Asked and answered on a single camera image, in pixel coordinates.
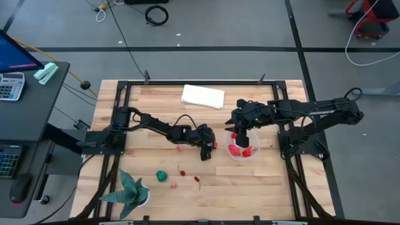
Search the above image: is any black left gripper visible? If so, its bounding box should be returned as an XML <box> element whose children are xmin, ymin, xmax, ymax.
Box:
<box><xmin>188</xmin><ymin>123</ymin><xmax>218</xmax><ymax>162</ymax></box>

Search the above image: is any green potted plant white pot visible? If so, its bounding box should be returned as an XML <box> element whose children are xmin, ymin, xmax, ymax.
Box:
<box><xmin>98</xmin><ymin>168</ymin><xmax>151</xmax><ymax>221</ymax></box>

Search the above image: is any white folded towel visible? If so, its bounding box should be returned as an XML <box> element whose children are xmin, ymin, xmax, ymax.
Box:
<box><xmin>180</xmin><ymin>84</ymin><xmax>226</xmax><ymax>110</ymax></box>

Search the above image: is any white power cable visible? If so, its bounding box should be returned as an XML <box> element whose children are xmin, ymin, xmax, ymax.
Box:
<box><xmin>344</xmin><ymin>0</ymin><xmax>400</xmax><ymax>67</ymax></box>

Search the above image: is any grey desk calculator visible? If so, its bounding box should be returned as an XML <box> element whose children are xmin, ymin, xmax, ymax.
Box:
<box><xmin>0</xmin><ymin>72</ymin><xmax>26</xmax><ymax>102</ymax></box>

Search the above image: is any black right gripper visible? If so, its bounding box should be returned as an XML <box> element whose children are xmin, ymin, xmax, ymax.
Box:
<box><xmin>224</xmin><ymin>99</ymin><xmax>274</xmax><ymax>149</ymax></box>

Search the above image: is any black floor box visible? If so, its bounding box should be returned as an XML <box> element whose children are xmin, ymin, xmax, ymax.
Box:
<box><xmin>124</xmin><ymin>0</ymin><xmax>169</xmax><ymax>5</ymax></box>

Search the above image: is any black backlit keyboard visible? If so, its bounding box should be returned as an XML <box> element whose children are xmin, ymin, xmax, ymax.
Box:
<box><xmin>0</xmin><ymin>146</ymin><xmax>22</xmax><ymax>180</ymax></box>

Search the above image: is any black computer mouse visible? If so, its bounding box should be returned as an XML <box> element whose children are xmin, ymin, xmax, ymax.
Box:
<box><xmin>9</xmin><ymin>173</ymin><xmax>33</xmax><ymax>204</ymax></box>

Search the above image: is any red stool black seat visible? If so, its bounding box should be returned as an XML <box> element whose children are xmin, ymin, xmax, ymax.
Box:
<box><xmin>345</xmin><ymin>0</ymin><xmax>400</xmax><ymax>40</ymax></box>

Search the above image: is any black aluminium table frame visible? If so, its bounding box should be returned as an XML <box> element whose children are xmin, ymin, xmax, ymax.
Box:
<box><xmin>70</xmin><ymin>73</ymin><xmax>344</xmax><ymax>225</ymax></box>

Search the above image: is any white cable loop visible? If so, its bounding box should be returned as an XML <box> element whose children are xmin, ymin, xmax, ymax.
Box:
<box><xmin>95</xmin><ymin>7</ymin><xmax>107</xmax><ymax>23</ymax></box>

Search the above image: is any mint green stapler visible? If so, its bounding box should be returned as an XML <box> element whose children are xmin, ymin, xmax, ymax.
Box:
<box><xmin>33</xmin><ymin>61</ymin><xmax>59</xmax><ymax>86</ymax></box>

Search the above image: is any orange floor cable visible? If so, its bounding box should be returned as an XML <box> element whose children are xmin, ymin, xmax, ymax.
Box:
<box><xmin>11</xmin><ymin>36</ymin><xmax>98</xmax><ymax>98</ymax></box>

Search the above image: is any computer monitor blue screen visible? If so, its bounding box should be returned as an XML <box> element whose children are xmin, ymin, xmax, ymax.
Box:
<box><xmin>0</xmin><ymin>29</ymin><xmax>45</xmax><ymax>74</ymax></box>

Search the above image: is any coiled black cable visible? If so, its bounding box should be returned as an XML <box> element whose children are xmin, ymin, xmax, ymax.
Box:
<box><xmin>144</xmin><ymin>4</ymin><xmax>169</xmax><ymax>27</ymax></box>

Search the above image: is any long black floor cable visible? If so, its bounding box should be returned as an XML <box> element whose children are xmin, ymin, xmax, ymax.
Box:
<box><xmin>105</xmin><ymin>0</ymin><xmax>148</xmax><ymax>81</ymax></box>

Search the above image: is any clear plastic tupperware container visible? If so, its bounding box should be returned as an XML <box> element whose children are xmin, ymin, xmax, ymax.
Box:
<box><xmin>224</xmin><ymin>127</ymin><xmax>261</xmax><ymax>162</ymax></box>

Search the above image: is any black computer desk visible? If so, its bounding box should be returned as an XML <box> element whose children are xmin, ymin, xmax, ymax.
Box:
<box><xmin>0</xmin><ymin>61</ymin><xmax>90</xmax><ymax>219</ymax></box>

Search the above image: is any large pink-red toy fruit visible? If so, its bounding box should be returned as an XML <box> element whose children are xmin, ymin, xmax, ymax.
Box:
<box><xmin>227</xmin><ymin>144</ymin><xmax>241</xmax><ymax>157</ymax></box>

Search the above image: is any black power adapter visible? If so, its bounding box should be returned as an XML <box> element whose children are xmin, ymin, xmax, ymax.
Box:
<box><xmin>73</xmin><ymin>119</ymin><xmax>91</xmax><ymax>131</ymax></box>

